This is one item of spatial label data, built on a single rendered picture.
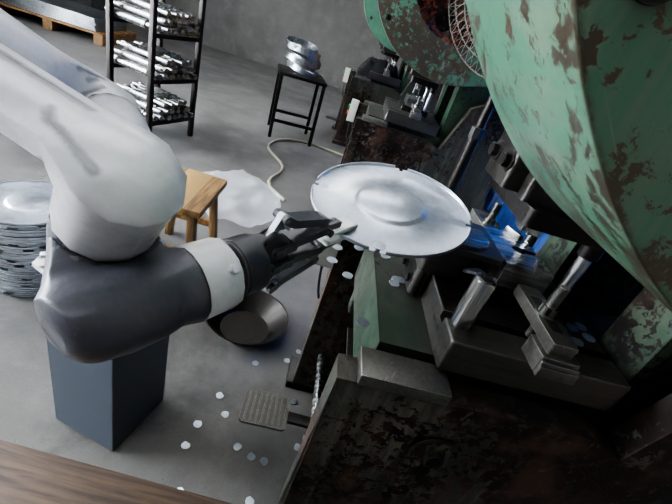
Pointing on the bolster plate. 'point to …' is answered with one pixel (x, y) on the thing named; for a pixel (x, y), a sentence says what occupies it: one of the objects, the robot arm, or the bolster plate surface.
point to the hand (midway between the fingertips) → (335, 230)
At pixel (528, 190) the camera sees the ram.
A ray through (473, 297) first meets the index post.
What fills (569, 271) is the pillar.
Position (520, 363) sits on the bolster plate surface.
